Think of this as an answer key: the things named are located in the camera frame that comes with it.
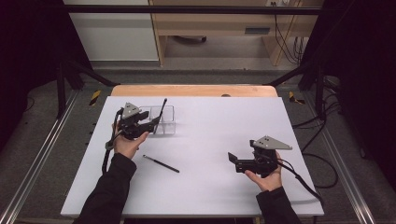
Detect yellow black tape piece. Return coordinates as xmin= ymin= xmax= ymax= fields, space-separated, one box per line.
xmin=288 ymin=91 xmax=306 ymax=105
xmin=89 ymin=90 xmax=102 ymax=106

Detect white power strip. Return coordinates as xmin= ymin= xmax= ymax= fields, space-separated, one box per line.
xmin=265 ymin=0 xmax=291 ymax=7

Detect person's right hand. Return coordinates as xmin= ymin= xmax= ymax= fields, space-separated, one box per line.
xmin=245 ymin=150 xmax=284 ymax=192

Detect white table cover sheet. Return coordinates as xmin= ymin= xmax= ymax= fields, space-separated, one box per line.
xmin=60 ymin=95 xmax=325 ymax=217

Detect clear plastic organizer box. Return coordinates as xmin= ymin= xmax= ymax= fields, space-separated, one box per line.
xmin=139 ymin=105 xmax=177 ymax=136

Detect aluminium floor rail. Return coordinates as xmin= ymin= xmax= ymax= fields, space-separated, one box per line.
xmin=0 ymin=90 xmax=80 ymax=224
xmin=303 ymin=92 xmax=376 ymax=224

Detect person's left hand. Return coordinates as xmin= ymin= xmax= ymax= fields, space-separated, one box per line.
xmin=111 ymin=119 xmax=150 ymax=161

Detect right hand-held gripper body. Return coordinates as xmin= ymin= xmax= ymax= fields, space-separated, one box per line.
xmin=251 ymin=135 xmax=293 ymax=179

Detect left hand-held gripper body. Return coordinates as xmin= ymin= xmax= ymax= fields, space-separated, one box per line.
xmin=117 ymin=102 xmax=149 ymax=141

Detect black horizontal frame bar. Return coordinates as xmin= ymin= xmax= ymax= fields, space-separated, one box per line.
xmin=62 ymin=4 xmax=323 ymax=16

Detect wooden desk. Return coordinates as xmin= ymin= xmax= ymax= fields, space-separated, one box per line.
xmin=148 ymin=0 xmax=325 ymax=68

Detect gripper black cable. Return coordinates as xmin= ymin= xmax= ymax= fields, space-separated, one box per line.
xmin=275 ymin=152 xmax=340 ymax=209
xmin=101 ymin=107 xmax=124 ymax=175

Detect black floor cables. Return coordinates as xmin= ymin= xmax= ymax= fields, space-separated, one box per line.
xmin=292 ymin=76 xmax=342 ymax=150

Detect white cabinet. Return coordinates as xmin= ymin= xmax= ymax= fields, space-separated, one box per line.
xmin=63 ymin=0 xmax=160 ymax=62

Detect black curtain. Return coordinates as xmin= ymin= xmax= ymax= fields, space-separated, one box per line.
xmin=0 ymin=0 xmax=92 ymax=152
xmin=299 ymin=0 xmax=396 ymax=188

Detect black metal frame stand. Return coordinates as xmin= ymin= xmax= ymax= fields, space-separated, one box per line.
xmin=264 ymin=59 xmax=326 ymax=117
xmin=55 ymin=59 xmax=120 ymax=119

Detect dark chair base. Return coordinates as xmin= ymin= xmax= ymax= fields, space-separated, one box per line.
xmin=172 ymin=35 xmax=207 ymax=45

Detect thin black makeup brush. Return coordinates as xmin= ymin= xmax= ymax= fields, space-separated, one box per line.
xmin=142 ymin=154 xmax=181 ymax=174
xmin=152 ymin=98 xmax=168 ymax=135

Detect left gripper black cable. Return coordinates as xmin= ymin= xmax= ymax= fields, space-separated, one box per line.
xmin=101 ymin=107 xmax=124 ymax=175

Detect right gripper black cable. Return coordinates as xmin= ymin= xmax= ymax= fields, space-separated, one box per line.
xmin=275 ymin=152 xmax=340 ymax=209

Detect hanging black desk cables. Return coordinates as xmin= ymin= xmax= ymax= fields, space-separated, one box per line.
xmin=272 ymin=2 xmax=305 ymax=65

